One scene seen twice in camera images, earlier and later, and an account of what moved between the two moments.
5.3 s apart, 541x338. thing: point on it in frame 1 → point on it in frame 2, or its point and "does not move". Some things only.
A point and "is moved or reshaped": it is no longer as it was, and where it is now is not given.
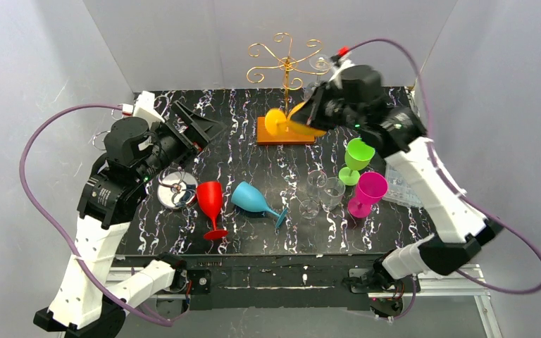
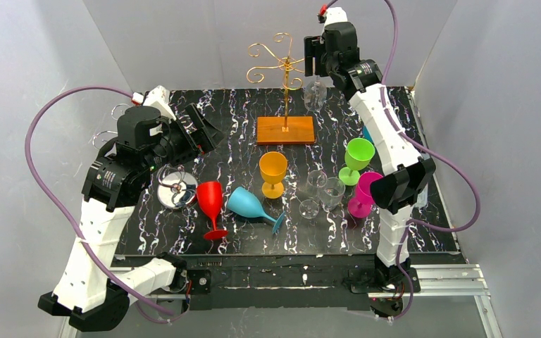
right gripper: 317,108 → 311,53
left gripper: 185,133 does not move
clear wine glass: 316,182 does not move
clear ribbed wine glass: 332,191 does not move
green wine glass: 358,155 does not move
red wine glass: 210,193 does not move
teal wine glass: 249,197 is moved or reshaped
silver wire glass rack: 177,190 does not move
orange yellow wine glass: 277,124 → 272,166
